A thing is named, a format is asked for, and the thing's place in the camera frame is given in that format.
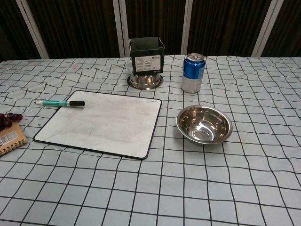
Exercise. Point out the green whiteboard marker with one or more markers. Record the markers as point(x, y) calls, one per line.
point(58, 103)

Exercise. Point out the white dry-erase board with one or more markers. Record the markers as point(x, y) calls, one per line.
point(105, 122)

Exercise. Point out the upturned steel bowl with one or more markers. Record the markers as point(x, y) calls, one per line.
point(145, 82)

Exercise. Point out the black open cardboard box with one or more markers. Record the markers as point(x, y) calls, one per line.
point(147, 63)

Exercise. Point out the upright steel bowl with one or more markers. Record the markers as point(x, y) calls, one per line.
point(202, 127)

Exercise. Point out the blue and silver soda can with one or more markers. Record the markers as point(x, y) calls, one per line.
point(192, 75)

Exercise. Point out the white black-checked tablecloth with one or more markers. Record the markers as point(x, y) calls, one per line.
point(164, 188)

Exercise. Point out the dark white-framed folding screen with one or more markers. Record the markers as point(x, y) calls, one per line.
point(82, 28)

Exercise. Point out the kraft spiral notebook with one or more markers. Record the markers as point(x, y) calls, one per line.
point(11, 139)

